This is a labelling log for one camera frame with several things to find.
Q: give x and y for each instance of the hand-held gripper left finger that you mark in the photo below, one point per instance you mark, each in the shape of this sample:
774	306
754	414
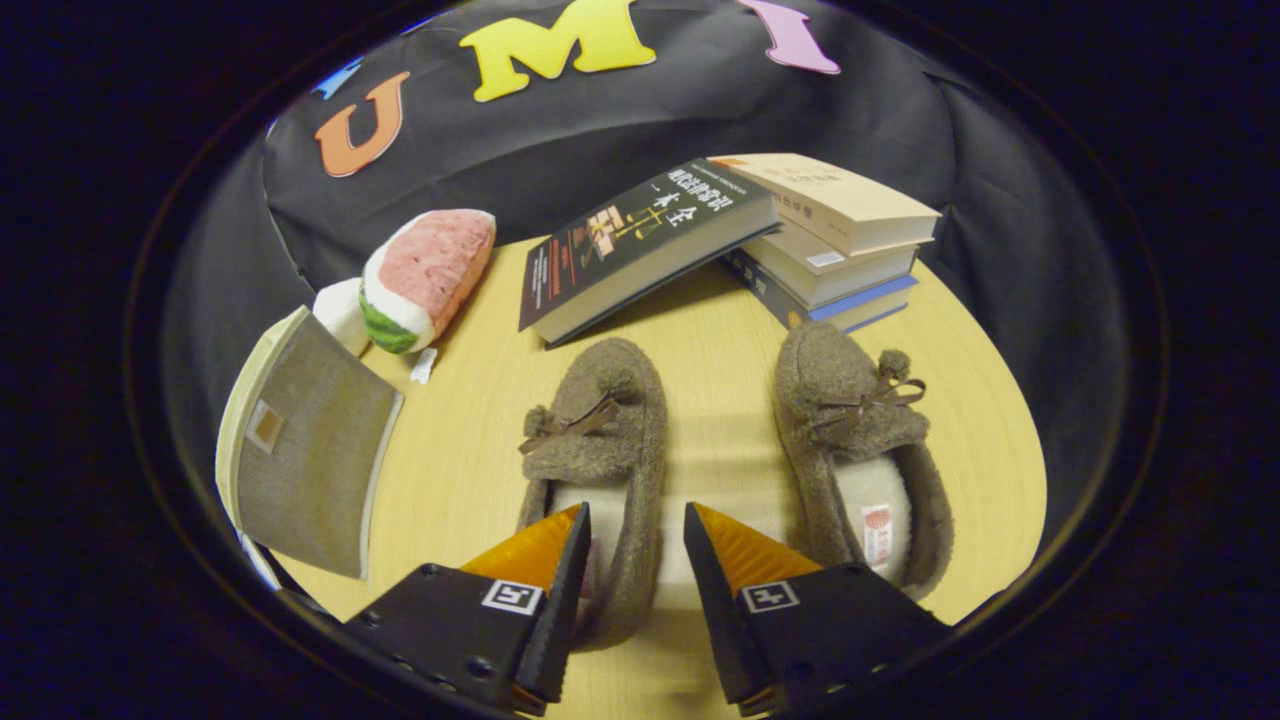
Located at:
470	625

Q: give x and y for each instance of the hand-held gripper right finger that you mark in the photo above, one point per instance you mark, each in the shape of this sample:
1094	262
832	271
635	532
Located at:
810	630

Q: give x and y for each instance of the brown fuzzy shoe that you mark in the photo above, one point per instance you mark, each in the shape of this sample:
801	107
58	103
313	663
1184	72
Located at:
610	450
840	400

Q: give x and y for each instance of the grey fabric storage box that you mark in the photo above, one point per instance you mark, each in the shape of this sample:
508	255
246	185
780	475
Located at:
310	460

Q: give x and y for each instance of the blue cover book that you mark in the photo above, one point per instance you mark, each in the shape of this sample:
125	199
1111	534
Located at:
860	305

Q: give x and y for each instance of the white plush toy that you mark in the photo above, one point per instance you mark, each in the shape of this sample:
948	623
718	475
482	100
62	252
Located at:
340	310

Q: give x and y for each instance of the cream thick book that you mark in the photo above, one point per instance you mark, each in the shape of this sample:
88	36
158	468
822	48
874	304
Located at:
840	270

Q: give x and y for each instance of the watermelon slice plush toy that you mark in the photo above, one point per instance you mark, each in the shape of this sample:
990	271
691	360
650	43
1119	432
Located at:
430	265

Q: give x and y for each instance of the black cover book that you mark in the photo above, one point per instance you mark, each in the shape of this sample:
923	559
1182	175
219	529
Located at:
640	235

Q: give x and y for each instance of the beige cover book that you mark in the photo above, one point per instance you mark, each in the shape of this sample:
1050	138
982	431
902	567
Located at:
830	195

